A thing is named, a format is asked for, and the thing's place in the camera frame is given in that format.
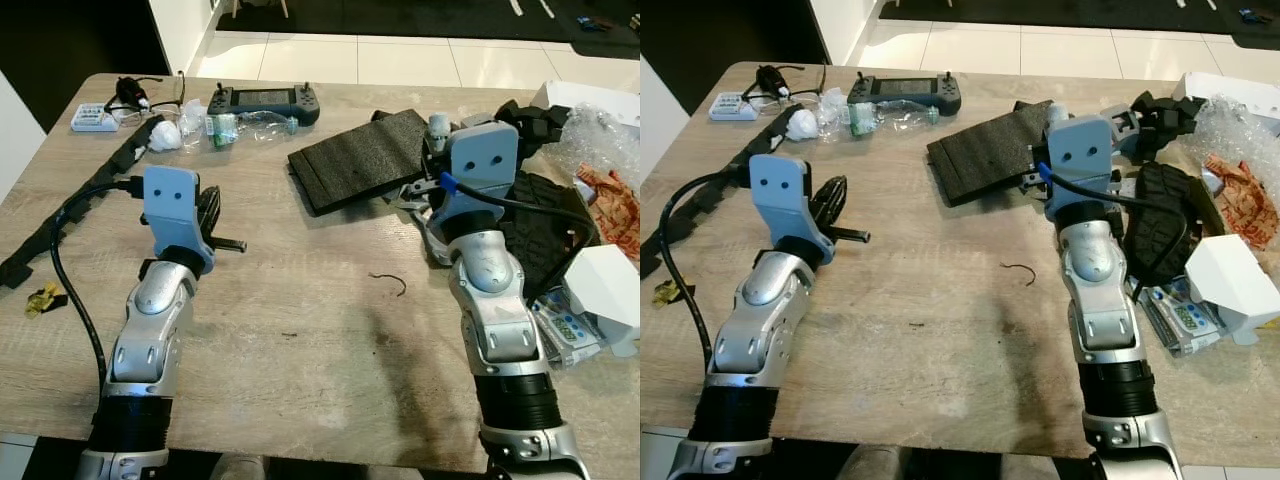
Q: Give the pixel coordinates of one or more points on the thin dark curved band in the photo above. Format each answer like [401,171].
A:
[398,282]
[1028,271]

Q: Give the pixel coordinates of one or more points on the black grooved foam tray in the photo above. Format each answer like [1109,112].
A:
[545,240]
[1165,225]

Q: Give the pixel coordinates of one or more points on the black and red hand tool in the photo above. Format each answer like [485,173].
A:
[130,92]
[775,80]

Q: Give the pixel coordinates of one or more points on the orange printed snack wrapper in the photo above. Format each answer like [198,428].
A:
[612,210]
[1245,200]

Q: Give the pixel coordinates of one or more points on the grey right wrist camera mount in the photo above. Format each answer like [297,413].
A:
[1080,160]
[485,160]

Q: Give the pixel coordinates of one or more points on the crushed clear plastic bottle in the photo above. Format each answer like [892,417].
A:
[890,118]
[250,128]

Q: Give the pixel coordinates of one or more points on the crumpled white paper ball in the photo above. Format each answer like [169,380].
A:
[802,125]
[165,136]

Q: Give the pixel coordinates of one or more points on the grey robot foot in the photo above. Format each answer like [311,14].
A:
[872,463]
[238,468]

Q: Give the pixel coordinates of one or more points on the white cabinet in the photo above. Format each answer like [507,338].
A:
[840,25]
[185,30]

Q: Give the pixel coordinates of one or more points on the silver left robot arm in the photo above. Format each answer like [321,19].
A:
[150,330]
[755,320]

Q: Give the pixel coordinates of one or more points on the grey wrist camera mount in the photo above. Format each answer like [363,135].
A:
[1080,160]
[780,195]
[485,160]
[172,205]

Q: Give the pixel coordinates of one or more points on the small yellow candy wrapper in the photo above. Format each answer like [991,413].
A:
[670,293]
[45,300]

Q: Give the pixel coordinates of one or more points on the white packet with blue buttons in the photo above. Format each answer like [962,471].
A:
[565,330]
[1180,318]

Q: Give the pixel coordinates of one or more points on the black notched foam block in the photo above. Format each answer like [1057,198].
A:
[1165,115]
[535,120]

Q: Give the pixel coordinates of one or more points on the crumpled clear plastic wrap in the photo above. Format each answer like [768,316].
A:
[600,145]
[1240,135]

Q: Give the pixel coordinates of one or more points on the flat white box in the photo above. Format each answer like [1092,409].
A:
[590,98]
[1230,88]

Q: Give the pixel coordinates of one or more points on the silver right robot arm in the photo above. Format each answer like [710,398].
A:
[500,320]
[1100,310]

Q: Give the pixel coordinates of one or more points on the black ribbed foam slab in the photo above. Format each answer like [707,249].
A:
[985,150]
[355,160]

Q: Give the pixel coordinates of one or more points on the white folded carton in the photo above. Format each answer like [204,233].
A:
[605,290]
[1235,285]

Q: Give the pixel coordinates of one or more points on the dark handheld controller with screen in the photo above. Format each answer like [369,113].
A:
[905,92]
[262,100]

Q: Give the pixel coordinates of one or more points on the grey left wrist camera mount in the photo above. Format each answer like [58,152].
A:
[172,205]
[780,195]

